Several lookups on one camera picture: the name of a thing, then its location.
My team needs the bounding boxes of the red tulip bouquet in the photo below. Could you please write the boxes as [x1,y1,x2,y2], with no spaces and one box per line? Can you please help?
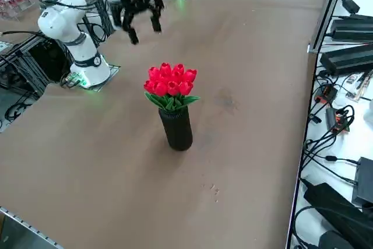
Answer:
[143,62,201,113]

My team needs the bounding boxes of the black ribbed vase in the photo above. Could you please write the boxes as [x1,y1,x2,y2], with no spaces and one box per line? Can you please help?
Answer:
[158,107,193,152]

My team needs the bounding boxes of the orange black electronic device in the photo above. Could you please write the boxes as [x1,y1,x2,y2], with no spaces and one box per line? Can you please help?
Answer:
[314,83,339,104]
[325,107,350,135]

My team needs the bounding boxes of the small black power adapter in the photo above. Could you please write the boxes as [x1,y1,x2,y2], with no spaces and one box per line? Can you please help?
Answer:
[340,0,361,14]

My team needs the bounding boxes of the large ribbed black power brick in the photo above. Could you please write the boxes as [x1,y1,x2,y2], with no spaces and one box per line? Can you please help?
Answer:
[320,43,373,76]

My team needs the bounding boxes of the flat black power brick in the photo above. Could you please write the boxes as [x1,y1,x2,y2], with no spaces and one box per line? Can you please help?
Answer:
[330,18,373,43]

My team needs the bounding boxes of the long black power brick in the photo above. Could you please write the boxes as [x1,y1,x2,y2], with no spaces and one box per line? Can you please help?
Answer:
[302,183,373,249]

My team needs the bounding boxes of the black box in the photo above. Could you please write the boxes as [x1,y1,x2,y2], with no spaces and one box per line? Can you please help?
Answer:
[351,157,373,206]

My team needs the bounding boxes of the black aluminium frame stand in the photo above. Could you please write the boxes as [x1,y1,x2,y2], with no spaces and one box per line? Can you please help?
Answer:
[0,31,73,98]

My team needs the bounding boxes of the aluminium profile post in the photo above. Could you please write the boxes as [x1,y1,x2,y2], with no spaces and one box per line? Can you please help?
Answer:
[308,0,350,54]

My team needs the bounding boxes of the grey metal rail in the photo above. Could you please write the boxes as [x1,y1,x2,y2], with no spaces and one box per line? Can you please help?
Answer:
[0,205,64,249]

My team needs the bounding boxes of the black cable with inline box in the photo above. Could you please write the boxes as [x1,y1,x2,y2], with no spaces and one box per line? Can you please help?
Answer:
[302,143,362,185]

